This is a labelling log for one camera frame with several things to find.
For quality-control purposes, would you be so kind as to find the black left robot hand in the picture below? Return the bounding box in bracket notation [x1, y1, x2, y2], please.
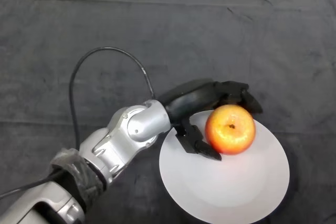
[158, 78, 264, 162]

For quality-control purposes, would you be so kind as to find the red yellow apple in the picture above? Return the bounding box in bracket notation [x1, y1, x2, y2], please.
[204, 104, 257, 156]

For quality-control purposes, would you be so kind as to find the white round plate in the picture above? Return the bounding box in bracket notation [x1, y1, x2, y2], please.
[159, 110, 291, 223]

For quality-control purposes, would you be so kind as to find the black cloth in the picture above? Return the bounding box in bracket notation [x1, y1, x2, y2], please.
[0, 0, 336, 224]

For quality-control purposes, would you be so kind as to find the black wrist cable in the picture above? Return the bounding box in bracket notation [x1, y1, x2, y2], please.
[0, 47, 157, 200]

